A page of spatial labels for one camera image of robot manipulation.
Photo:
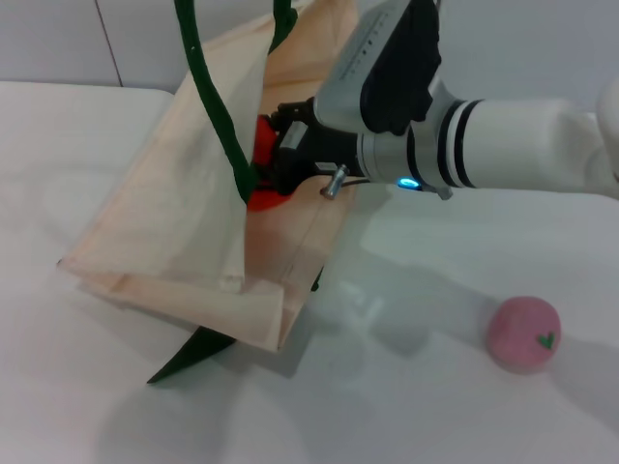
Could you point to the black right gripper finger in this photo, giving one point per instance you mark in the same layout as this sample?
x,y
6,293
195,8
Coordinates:
x,y
295,115

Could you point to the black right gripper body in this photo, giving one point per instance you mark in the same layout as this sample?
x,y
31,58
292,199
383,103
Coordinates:
x,y
319,150

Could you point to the orange toy fruit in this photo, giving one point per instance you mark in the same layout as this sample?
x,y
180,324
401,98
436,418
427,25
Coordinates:
x,y
263,140

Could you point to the pink toy peach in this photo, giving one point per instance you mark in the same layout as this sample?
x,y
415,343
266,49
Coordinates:
x,y
517,333

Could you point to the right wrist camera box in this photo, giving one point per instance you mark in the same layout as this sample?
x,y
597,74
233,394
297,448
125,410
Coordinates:
x,y
367,63

